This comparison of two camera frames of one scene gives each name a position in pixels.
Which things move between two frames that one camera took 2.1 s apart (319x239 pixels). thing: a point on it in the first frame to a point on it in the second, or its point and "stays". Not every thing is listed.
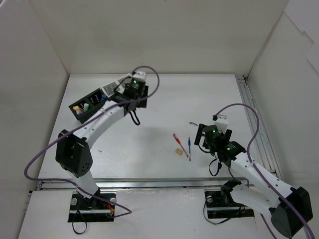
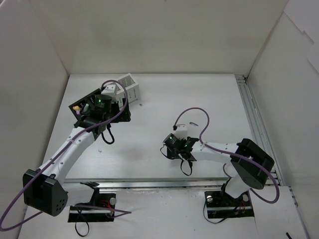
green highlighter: [85, 106] stays
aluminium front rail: [141, 184] stays
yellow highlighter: [77, 108] stays
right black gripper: [199, 135] to [173, 153]
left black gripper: [143, 97] to [123, 114]
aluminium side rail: [259, 125] stays
